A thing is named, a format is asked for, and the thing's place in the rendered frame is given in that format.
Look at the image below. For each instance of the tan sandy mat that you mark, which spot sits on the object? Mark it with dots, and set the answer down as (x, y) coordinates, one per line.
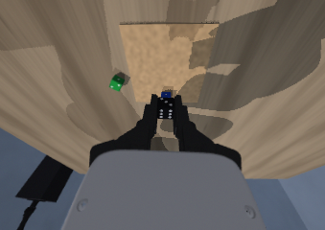
(168, 58)

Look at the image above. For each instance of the green die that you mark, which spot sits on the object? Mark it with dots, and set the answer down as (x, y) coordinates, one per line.
(116, 83)

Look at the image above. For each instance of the blue die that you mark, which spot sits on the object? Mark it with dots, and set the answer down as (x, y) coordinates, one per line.
(166, 94)

